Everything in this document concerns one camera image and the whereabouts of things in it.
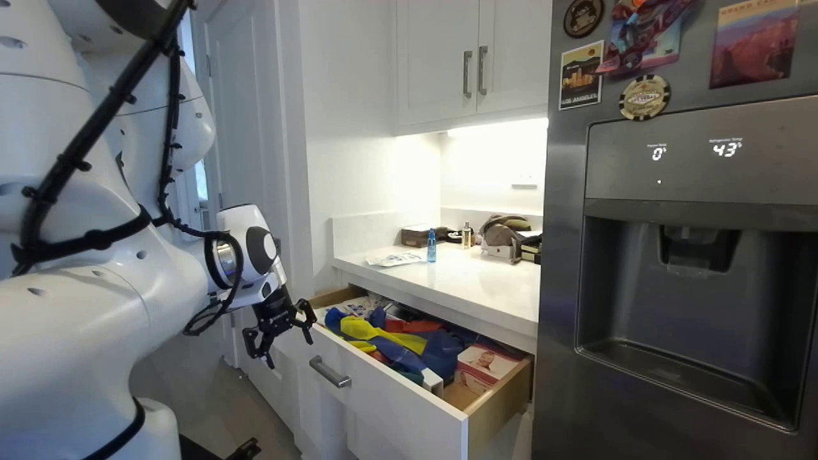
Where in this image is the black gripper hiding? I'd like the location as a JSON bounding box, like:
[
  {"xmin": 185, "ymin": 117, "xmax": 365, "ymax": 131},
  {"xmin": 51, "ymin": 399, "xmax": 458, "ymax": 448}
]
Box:
[{"xmin": 242, "ymin": 290, "xmax": 318, "ymax": 368}]

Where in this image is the white kitchen drawer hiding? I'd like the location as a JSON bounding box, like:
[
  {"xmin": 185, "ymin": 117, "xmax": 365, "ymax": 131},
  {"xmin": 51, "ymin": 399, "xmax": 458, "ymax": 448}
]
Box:
[{"xmin": 277, "ymin": 287, "xmax": 531, "ymax": 460}]

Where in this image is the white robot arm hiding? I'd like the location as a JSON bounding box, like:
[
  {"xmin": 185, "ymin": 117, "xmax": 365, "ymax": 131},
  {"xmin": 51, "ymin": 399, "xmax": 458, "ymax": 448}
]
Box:
[{"xmin": 0, "ymin": 0, "xmax": 314, "ymax": 460}]

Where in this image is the white paper on counter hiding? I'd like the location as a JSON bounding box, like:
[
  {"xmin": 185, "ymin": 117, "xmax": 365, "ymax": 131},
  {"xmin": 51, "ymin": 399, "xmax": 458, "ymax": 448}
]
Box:
[{"xmin": 361, "ymin": 247, "xmax": 426, "ymax": 269}]

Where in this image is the blue yellow cloth bundle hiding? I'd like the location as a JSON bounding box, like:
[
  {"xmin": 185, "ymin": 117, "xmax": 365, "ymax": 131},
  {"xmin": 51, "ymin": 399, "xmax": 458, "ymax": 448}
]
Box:
[{"xmin": 326, "ymin": 307, "xmax": 475, "ymax": 382}]

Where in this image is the small blue bottle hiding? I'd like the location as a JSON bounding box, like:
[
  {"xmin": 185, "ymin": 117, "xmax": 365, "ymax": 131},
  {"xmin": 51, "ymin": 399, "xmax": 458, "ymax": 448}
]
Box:
[{"xmin": 426, "ymin": 228, "xmax": 438, "ymax": 264}]

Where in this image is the red white box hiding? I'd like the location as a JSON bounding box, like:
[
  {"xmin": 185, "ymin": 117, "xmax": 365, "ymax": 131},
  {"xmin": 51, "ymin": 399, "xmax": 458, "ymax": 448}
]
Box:
[{"xmin": 458, "ymin": 345, "xmax": 520, "ymax": 394}]

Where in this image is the white upper cabinet left door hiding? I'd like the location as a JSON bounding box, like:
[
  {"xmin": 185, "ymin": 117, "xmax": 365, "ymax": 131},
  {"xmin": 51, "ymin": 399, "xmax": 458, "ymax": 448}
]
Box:
[{"xmin": 397, "ymin": 0, "xmax": 478, "ymax": 131}]

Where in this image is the white cabinet door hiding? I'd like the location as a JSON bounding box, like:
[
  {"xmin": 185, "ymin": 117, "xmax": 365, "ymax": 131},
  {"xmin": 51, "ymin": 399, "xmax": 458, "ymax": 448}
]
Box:
[
  {"xmin": 478, "ymin": 0, "xmax": 552, "ymax": 114},
  {"xmin": 397, "ymin": 0, "xmax": 478, "ymax": 131}
]

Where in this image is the white upper cabinet right door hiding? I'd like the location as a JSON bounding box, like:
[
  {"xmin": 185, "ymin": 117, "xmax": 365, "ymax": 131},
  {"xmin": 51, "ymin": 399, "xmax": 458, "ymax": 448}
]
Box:
[{"xmin": 478, "ymin": 0, "xmax": 552, "ymax": 114}]

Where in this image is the square yellow black magnet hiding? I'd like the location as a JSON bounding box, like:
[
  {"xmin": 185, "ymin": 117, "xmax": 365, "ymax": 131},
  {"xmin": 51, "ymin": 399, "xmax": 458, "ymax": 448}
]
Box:
[{"xmin": 558, "ymin": 41, "xmax": 603, "ymax": 110}]

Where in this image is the dark steel refrigerator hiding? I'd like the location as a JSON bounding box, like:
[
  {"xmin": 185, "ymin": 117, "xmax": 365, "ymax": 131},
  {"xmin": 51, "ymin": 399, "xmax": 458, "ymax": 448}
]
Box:
[{"xmin": 531, "ymin": 0, "xmax": 818, "ymax": 460}]

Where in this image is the round dark fridge magnet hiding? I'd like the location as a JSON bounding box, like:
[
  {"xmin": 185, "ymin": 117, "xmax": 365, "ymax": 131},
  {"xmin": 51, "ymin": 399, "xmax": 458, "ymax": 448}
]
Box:
[{"xmin": 562, "ymin": 0, "xmax": 607, "ymax": 37}]

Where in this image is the round gold poker chip magnet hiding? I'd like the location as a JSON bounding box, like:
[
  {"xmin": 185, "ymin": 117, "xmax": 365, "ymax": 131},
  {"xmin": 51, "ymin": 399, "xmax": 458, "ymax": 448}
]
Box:
[{"xmin": 618, "ymin": 75, "xmax": 673, "ymax": 121}]

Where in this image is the colourful figure magnet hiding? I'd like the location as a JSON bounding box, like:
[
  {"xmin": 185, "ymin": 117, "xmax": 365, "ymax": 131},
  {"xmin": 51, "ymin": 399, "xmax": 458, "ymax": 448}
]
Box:
[{"xmin": 599, "ymin": 0, "xmax": 699, "ymax": 78}]

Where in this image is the red landscape picture magnet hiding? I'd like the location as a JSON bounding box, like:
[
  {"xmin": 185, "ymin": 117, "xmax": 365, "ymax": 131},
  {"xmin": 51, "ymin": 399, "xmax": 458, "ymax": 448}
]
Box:
[{"xmin": 710, "ymin": 0, "xmax": 801, "ymax": 89}]

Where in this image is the metal drawer handle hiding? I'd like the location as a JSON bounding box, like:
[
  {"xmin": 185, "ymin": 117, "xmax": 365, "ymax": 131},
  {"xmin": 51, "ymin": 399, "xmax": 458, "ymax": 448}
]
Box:
[{"xmin": 309, "ymin": 356, "xmax": 352, "ymax": 389}]

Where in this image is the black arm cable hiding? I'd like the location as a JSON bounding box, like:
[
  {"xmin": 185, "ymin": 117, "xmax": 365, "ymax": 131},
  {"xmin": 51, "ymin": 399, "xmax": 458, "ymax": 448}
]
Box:
[{"xmin": 7, "ymin": 0, "xmax": 249, "ymax": 336}]

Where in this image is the left upper cabinet handle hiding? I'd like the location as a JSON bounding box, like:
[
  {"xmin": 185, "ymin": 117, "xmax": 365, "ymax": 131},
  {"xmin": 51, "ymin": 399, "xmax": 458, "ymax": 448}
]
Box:
[{"xmin": 460, "ymin": 50, "xmax": 474, "ymax": 99}]

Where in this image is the cabinet handle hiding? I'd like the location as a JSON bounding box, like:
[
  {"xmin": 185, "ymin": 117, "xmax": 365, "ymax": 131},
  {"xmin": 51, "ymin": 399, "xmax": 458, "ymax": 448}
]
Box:
[
  {"xmin": 460, "ymin": 50, "xmax": 474, "ymax": 99},
  {"xmin": 478, "ymin": 46, "xmax": 488, "ymax": 98}
]

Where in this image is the right upper cabinet handle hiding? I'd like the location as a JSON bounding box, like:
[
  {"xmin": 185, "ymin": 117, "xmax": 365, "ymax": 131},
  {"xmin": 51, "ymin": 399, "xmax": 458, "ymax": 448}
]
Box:
[{"xmin": 478, "ymin": 46, "xmax": 488, "ymax": 98}]

